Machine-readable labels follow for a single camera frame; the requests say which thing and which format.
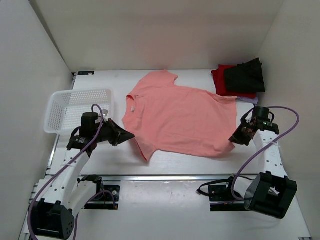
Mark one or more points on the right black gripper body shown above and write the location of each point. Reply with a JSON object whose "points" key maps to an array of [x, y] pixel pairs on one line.
{"points": [[244, 125]]}

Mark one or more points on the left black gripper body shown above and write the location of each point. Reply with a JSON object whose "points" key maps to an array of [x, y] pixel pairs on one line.
{"points": [[106, 131]]}

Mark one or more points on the pink t shirt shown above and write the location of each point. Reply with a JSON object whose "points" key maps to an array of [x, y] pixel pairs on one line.
{"points": [[167, 117]]}

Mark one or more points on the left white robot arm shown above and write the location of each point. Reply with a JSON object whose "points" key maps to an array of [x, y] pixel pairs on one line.
{"points": [[54, 211]]}

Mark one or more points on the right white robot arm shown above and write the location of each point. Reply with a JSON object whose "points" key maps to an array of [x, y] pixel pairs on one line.
{"points": [[262, 184]]}

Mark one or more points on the lavender folded t shirt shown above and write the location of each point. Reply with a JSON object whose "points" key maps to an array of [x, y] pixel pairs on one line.
{"points": [[253, 101]]}

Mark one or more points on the white plastic basket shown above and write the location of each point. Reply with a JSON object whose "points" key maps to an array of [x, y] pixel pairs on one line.
{"points": [[65, 108]]}

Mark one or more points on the black folded t shirt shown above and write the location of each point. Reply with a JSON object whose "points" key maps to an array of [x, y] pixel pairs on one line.
{"points": [[245, 78]]}

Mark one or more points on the red folded t shirt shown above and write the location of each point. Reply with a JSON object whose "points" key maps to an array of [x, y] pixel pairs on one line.
{"points": [[220, 86]]}

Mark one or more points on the aluminium rail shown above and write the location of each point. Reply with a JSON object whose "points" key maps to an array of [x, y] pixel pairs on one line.
{"points": [[164, 178]]}

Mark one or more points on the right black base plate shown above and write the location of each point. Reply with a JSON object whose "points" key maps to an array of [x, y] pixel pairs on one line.
{"points": [[222, 200]]}

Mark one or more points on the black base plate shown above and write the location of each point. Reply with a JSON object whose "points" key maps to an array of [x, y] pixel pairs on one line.
{"points": [[222, 200], [107, 200]]}

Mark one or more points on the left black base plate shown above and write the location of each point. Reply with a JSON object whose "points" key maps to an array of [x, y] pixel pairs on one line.
{"points": [[107, 200]]}

